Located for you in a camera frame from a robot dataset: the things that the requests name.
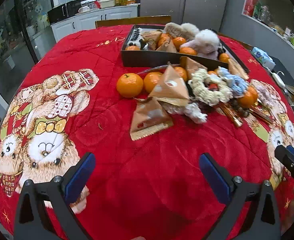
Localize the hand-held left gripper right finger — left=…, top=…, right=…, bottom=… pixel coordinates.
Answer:
left=199, top=152, right=281, bottom=240

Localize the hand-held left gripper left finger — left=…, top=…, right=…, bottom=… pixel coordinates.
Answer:
left=14, top=152, right=96, bottom=240

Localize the pink white lace scrunchie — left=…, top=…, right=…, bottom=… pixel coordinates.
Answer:
left=253, top=81, right=284, bottom=108

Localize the cream knitted scrunchie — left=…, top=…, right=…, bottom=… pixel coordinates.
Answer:
left=188, top=67, right=234, bottom=106

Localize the brown triangular snack packet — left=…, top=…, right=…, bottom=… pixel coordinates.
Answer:
left=148, top=64, right=190, bottom=100
left=186, top=57, right=208, bottom=74
left=228, top=58, right=250, bottom=80
left=130, top=97, right=174, bottom=141
left=140, top=30, right=162, bottom=43
left=156, top=39, right=178, bottom=53

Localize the blue knitted scrunchie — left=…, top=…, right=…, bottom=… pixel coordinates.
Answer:
left=217, top=66, right=249, bottom=98

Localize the dark cardboard box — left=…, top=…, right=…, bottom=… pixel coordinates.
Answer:
left=121, top=24, right=250, bottom=80

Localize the dark desktop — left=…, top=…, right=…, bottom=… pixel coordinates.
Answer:
left=270, top=52, right=294, bottom=143

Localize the orange and gold tube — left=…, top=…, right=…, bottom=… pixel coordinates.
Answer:
left=247, top=106, right=274, bottom=124

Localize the red printed bear blanket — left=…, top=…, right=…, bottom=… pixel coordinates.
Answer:
left=0, top=24, right=294, bottom=240

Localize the brown gold snack bar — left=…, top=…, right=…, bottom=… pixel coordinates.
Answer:
left=222, top=105, right=244, bottom=128

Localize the small pale fluffy scrunchie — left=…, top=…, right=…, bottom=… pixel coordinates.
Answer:
left=166, top=102, right=207, bottom=124

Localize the black notebook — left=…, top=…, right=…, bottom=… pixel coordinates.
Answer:
left=270, top=56, right=294, bottom=88

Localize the blue printed tissue pack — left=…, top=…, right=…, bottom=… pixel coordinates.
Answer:
left=251, top=47, right=275, bottom=67

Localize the white plush toy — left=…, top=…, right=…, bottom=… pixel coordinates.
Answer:
left=181, top=29, right=220, bottom=60

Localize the white fluffy scrunchie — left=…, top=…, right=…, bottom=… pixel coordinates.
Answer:
left=181, top=23, right=200, bottom=39

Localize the beige fluffy scrunchie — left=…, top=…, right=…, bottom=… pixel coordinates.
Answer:
left=164, top=22, right=187, bottom=38

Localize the black hair clips card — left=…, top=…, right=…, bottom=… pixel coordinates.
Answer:
left=130, top=27, right=143, bottom=45

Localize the white kitchen cabinet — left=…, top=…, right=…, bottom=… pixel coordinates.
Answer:
left=50, top=4, right=140, bottom=43

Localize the red gift box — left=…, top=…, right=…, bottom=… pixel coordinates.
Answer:
left=243, top=0, right=259, bottom=17

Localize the glass sliding door with stickers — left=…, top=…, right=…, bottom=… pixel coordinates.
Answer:
left=0, top=0, right=52, bottom=103

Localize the black microwave oven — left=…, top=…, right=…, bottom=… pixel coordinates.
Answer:
left=47, top=0, right=82, bottom=25

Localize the silver refrigerator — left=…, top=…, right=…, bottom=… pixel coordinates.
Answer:
left=140, top=0, right=231, bottom=27

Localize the brown wooden bead bracelet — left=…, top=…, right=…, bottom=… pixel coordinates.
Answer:
left=227, top=100, right=253, bottom=117

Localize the white charger with cable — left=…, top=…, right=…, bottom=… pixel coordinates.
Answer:
left=270, top=70, right=288, bottom=89

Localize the white wall shelf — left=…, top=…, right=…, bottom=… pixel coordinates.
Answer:
left=241, top=0, right=294, bottom=63

